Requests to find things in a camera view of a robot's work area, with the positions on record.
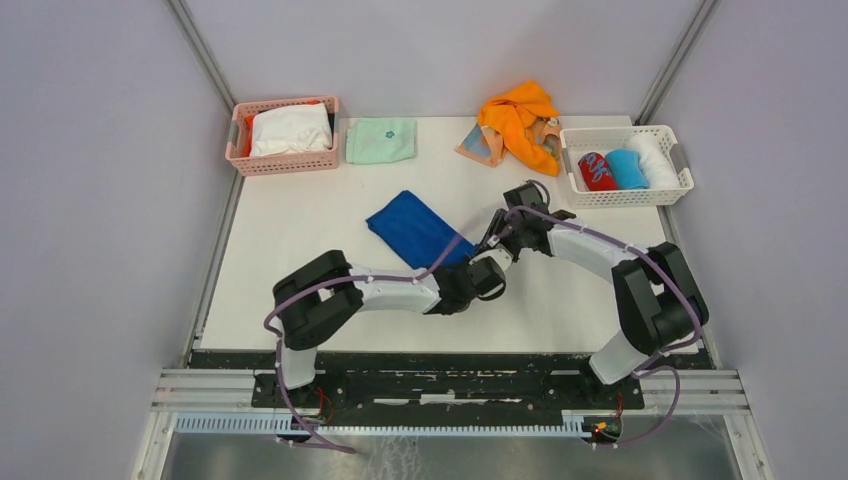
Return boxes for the mint green folded towel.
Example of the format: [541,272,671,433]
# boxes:
[345,118,417,165]

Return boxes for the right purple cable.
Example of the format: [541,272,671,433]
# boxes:
[504,179,705,449]

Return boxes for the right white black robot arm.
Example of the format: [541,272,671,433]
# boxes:
[474,181,709,408]

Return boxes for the white rolled towel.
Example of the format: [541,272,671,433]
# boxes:
[626,132,680,190]

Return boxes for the white slotted cable duct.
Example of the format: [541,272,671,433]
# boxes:
[174,412,591,439]

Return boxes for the blue microfiber towel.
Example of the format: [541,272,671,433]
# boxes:
[365,190,474,269]

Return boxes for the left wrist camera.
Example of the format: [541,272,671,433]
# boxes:
[469,246,514,272]

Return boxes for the white towel in pink basket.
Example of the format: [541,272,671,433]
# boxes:
[250,103,333,157]

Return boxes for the patterned peach towel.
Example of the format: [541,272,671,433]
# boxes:
[455,117,563,167]

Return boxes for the white plastic basket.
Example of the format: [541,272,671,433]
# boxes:
[559,125,695,209]

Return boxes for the light blue rolled towel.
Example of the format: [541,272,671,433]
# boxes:
[605,149,649,190]

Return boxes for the red rolled towel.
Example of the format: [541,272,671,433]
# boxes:
[578,152,618,191]

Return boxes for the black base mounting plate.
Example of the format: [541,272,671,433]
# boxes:
[189,352,684,427]

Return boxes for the pink plastic basket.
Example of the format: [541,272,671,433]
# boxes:
[225,96,339,176]

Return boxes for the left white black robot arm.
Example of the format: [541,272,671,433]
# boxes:
[263,247,515,407]

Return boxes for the orange crumpled towel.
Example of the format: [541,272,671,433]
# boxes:
[477,80,560,177]

